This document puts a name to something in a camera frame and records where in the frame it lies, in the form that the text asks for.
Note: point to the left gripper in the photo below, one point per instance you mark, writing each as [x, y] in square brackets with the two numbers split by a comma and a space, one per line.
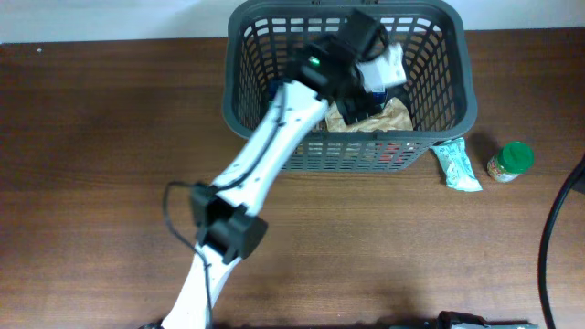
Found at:
[366, 109]

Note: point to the grey plastic laundry basket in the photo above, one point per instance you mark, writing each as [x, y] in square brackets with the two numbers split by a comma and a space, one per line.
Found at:
[438, 94]

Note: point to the beige food pouch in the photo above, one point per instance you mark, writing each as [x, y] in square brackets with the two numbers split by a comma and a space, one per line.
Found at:
[395, 116]

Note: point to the blue tissue box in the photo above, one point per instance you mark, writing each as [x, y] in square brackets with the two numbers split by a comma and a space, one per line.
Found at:
[380, 95]

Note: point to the mint green snack packet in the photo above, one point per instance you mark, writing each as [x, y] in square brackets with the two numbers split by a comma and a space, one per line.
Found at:
[456, 165]

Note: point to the orange pasta package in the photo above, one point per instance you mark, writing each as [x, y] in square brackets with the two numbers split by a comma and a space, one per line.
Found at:
[351, 156]

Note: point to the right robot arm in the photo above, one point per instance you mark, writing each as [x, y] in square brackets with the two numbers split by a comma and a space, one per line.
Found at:
[455, 320]

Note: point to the green lidded glass jar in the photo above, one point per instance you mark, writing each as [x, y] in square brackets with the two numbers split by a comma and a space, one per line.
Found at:
[513, 160]

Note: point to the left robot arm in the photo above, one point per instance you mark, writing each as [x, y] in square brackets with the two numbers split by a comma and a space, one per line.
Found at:
[226, 212]

